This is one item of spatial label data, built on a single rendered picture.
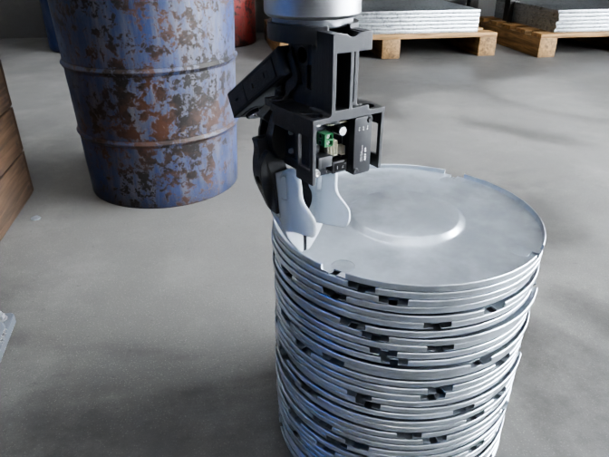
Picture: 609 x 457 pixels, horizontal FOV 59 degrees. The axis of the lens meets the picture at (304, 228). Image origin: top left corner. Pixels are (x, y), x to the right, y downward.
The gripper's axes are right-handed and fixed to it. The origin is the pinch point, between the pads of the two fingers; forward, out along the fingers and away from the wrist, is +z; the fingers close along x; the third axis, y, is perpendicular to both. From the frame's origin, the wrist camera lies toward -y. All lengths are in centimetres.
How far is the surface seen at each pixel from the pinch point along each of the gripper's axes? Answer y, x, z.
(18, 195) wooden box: -95, -16, 27
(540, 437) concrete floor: 15.4, 27.0, 31.1
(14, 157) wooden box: -98, -14, 19
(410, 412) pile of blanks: 12.4, 4.9, 16.0
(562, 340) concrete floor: 6, 47, 31
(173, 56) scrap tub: -74, 18, -4
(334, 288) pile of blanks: 6.0, -0.1, 2.9
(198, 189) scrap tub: -75, 21, 28
